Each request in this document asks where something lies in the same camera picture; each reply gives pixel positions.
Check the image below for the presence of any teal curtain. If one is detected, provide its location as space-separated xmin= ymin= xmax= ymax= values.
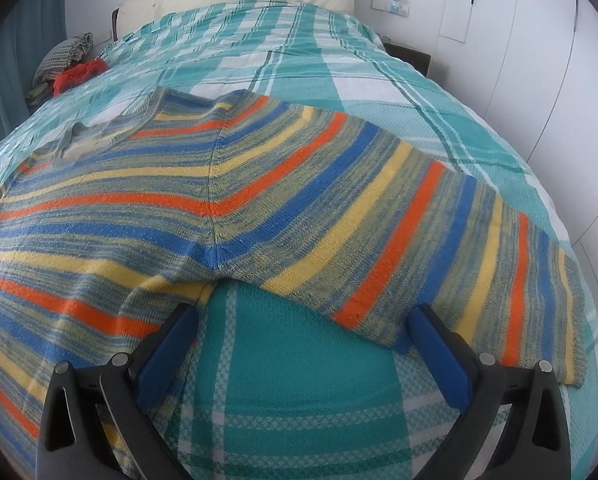
xmin=0 ymin=0 xmax=67 ymax=158

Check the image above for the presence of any dark bedside table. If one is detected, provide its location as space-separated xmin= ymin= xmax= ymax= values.
xmin=25 ymin=82 xmax=60 ymax=111

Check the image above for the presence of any grey checked folded cloth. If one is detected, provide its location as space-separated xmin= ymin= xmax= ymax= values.
xmin=32 ymin=33 xmax=96 ymax=84

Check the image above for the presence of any striped knit sweater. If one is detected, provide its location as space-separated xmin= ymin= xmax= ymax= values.
xmin=0 ymin=87 xmax=588 ymax=480

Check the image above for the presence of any dark wooden nightstand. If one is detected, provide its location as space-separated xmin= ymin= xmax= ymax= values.
xmin=383 ymin=42 xmax=432 ymax=77

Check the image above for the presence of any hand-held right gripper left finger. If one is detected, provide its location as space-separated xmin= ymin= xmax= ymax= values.
xmin=37 ymin=302 xmax=200 ymax=480

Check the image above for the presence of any red knit garment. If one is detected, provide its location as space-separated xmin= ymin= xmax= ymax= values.
xmin=53 ymin=59 xmax=110 ymax=95

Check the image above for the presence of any wall socket panel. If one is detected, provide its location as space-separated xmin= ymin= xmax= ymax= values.
xmin=372 ymin=0 xmax=410 ymax=17

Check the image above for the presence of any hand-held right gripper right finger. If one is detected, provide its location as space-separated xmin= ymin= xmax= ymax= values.
xmin=399 ymin=304 xmax=572 ymax=480

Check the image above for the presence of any bed with teal plaid cover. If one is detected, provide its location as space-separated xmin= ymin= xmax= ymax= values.
xmin=0 ymin=2 xmax=598 ymax=480

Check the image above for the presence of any white wardrobe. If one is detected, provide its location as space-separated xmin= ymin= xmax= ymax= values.
xmin=419 ymin=0 xmax=598 ymax=361

